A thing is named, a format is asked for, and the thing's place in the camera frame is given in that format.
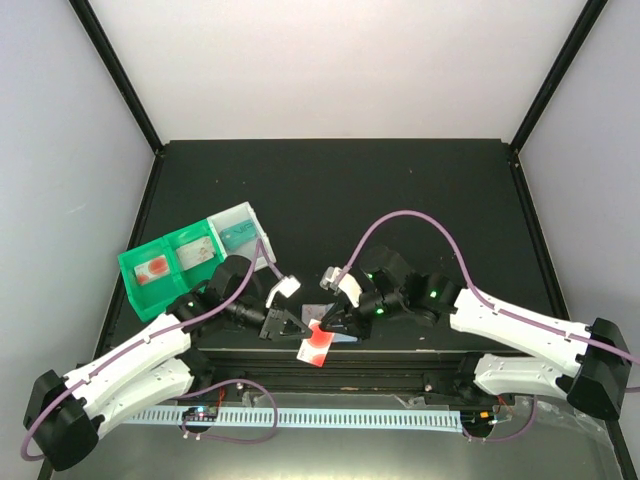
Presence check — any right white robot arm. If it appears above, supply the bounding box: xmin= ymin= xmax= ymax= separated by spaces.
xmin=320 ymin=246 xmax=632 ymax=421

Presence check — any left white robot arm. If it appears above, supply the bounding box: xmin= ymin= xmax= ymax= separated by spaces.
xmin=20 ymin=255 xmax=311 ymax=471

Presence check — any teal VIP card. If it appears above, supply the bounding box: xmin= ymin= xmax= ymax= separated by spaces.
xmin=219 ymin=219 xmax=257 ymax=251

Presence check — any white floral card in bin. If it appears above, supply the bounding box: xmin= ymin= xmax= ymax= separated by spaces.
xmin=176 ymin=236 xmax=216 ymax=270

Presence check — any red circle card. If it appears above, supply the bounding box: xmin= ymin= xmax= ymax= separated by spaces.
xmin=134 ymin=255 xmax=170 ymax=286

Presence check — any clear white bin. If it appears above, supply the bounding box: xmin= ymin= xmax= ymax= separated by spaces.
xmin=206 ymin=202 xmax=276 ymax=270

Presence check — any small circuit board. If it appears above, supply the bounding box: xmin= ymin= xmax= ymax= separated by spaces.
xmin=182 ymin=406 xmax=218 ymax=422

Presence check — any green divided bin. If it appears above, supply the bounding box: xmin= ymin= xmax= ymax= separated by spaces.
xmin=118 ymin=220 xmax=226 ymax=323

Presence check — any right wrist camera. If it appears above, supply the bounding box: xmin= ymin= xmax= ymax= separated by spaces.
xmin=319 ymin=267 xmax=363 ymax=308

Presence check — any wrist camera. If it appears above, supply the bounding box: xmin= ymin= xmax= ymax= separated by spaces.
xmin=319 ymin=267 xmax=363 ymax=308
xmin=265 ymin=275 xmax=301 ymax=308

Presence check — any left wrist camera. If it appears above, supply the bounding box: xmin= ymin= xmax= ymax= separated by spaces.
xmin=265 ymin=275 xmax=301 ymax=308

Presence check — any black aluminium rail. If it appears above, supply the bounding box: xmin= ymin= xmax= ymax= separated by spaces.
xmin=200 ymin=348 xmax=482 ymax=394

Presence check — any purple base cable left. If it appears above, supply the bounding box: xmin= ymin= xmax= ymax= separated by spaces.
xmin=179 ymin=379 xmax=281 ymax=446

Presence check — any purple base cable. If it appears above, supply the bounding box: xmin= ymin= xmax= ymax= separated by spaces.
xmin=179 ymin=379 xmax=281 ymax=446
xmin=462 ymin=394 xmax=541 ymax=445

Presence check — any white slotted cable duct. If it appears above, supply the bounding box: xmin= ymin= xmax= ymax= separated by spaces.
xmin=125 ymin=405 xmax=463 ymax=433

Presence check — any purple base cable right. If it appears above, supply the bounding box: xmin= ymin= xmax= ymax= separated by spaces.
xmin=462 ymin=394 xmax=541 ymax=445

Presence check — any left black frame post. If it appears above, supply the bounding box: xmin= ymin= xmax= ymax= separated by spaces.
xmin=69 ymin=0 xmax=164 ymax=154

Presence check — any black frame post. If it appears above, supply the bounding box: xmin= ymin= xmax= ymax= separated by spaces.
xmin=509 ymin=0 xmax=608 ymax=154
xmin=69 ymin=0 xmax=164 ymax=154

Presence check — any right black frame post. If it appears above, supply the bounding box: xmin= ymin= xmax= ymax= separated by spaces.
xmin=509 ymin=0 xmax=608 ymax=154

